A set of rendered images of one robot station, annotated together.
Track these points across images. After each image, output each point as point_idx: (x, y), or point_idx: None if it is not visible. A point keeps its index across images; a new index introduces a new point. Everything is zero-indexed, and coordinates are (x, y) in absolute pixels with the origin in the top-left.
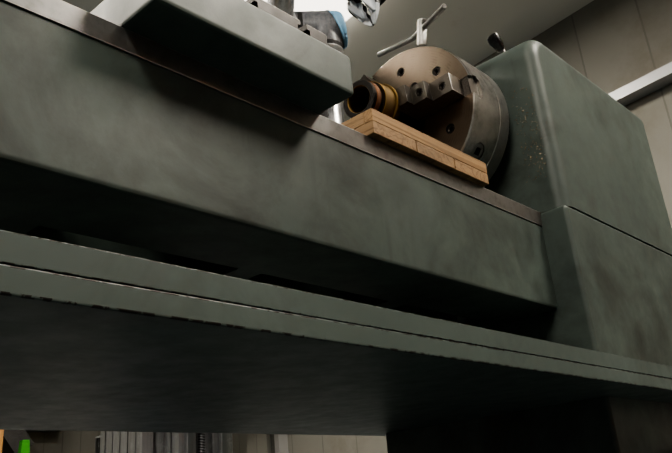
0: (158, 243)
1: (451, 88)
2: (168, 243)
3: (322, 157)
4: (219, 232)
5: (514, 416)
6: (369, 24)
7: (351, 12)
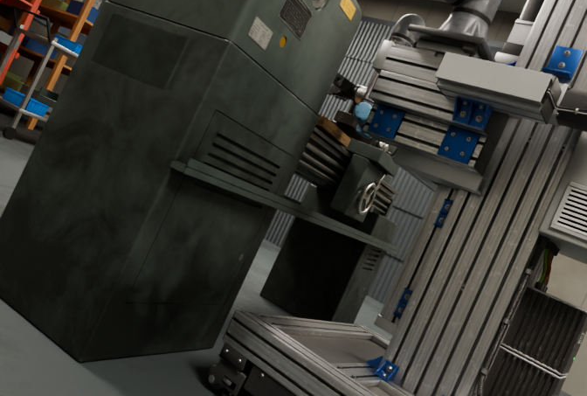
0: (307, 179)
1: None
2: (305, 178)
3: None
4: (293, 173)
5: None
6: None
7: None
